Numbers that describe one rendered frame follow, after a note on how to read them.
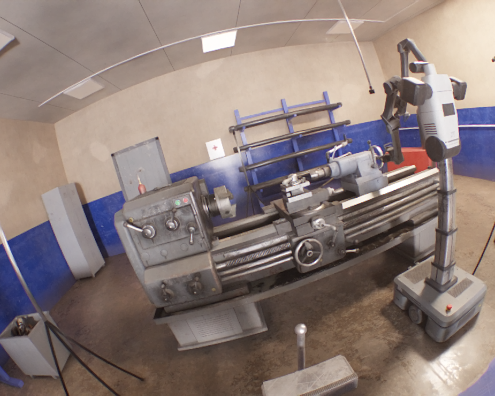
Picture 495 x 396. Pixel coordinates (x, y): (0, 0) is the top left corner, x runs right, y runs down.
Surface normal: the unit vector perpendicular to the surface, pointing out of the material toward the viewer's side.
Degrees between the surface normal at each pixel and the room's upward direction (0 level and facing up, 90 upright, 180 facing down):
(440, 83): 90
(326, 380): 0
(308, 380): 0
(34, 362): 90
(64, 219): 90
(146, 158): 90
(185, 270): 32
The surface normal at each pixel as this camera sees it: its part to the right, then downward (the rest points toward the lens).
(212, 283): 0.13, 0.19
